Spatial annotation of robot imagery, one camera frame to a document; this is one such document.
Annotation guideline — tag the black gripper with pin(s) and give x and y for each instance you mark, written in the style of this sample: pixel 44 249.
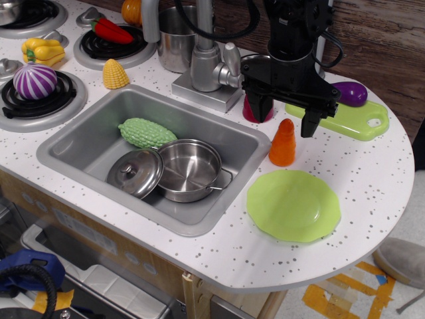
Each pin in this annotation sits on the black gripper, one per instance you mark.
pixel 294 81

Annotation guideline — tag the orange toy carrot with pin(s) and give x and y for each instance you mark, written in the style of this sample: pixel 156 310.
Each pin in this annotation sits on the orange toy carrot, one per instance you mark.
pixel 283 149

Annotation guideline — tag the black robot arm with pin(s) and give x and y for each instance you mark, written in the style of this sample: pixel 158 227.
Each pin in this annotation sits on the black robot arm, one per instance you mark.
pixel 295 27

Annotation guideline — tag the green plastic plate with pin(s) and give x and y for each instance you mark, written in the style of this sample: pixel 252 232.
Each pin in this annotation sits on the green plastic plate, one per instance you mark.
pixel 292 205

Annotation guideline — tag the magenta plastic cup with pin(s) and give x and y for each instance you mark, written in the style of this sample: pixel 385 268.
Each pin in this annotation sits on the magenta plastic cup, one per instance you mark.
pixel 248 115

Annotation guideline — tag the steel lid behind faucet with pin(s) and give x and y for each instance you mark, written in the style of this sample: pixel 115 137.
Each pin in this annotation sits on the steel lid behind faucet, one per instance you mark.
pixel 254 59

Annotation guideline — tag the purple toy eggplant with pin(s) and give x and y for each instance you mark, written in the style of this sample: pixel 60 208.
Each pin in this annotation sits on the purple toy eggplant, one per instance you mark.
pixel 353 94

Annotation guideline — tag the green cutting board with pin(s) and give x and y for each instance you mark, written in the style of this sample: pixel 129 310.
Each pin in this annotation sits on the green cutting board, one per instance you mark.
pixel 362 123

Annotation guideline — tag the silver toy faucet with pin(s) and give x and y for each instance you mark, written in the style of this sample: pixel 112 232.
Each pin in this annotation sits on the silver toy faucet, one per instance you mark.
pixel 211 81

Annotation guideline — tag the small steel pot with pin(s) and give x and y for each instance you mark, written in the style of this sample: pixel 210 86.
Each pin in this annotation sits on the small steel pot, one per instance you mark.
pixel 192 169

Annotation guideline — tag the tall steel pot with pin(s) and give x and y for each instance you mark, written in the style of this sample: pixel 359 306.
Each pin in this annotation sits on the tall steel pot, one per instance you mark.
pixel 176 42

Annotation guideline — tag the green toy bitter gourd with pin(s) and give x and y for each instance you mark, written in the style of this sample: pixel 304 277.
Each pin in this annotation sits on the green toy bitter gourd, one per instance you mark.
pixel 143 133

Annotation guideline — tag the steel pot lid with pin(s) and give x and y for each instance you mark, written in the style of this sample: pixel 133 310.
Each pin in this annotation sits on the steel pot lid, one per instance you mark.
pixel 137 173

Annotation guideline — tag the yellow toy corn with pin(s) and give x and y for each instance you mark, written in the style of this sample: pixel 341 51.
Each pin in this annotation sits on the yellow toy corn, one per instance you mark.
pixel 114 75

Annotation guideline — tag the orange toy pumpkin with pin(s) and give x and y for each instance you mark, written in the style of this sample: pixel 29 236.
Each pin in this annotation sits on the orange toy pumpkin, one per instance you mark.
pixel 131 12

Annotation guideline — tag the grey shoe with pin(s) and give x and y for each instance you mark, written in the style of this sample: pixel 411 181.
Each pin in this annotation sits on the grey shoe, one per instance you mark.
pixel 402 260

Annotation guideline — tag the red toy chili pepper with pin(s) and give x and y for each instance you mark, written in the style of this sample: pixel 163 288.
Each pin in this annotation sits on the red toy chili pepper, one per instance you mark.
pixel 109 31

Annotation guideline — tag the rear right stove burner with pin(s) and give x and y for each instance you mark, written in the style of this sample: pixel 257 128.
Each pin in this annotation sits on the rear right stove burner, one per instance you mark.
pixel 92 52

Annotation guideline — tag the stove burner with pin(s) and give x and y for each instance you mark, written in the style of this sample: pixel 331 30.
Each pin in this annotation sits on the stove burner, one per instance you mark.
pixel 92 52
pixel 19 114
pixel 38 18

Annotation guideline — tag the grey toy sink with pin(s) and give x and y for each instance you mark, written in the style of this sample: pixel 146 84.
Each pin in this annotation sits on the grey toy sink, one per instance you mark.
pixel 91 151

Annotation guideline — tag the grey stove knob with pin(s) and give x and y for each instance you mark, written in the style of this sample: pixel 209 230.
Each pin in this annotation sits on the grey stove knob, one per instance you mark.
pixel 8 68
pixel 55 35
pixel 90 15

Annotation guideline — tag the yellow toy bell pepper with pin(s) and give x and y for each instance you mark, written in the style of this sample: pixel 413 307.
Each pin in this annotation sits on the yellow toy bell pepper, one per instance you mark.
pixel 43 51

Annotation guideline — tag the purple striped toy onion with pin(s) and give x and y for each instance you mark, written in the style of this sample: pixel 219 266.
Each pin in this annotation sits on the purple striped toy onion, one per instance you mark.
pixel 35 81

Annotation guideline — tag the rear left stove burner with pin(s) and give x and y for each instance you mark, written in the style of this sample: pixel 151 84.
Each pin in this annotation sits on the rear left stove burner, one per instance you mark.
pixel 38 18

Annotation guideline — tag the front left stove burner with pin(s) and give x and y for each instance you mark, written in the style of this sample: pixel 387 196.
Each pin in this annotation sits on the front left stove burner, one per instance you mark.
pixel 19 114

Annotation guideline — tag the steel pan top left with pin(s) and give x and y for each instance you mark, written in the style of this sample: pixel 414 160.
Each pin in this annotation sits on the steel pan top left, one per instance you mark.
pixel 11 11

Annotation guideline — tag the blue clamp tool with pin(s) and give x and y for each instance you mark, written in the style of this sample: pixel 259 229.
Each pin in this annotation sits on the blue clamp tool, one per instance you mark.
pixel 31 270

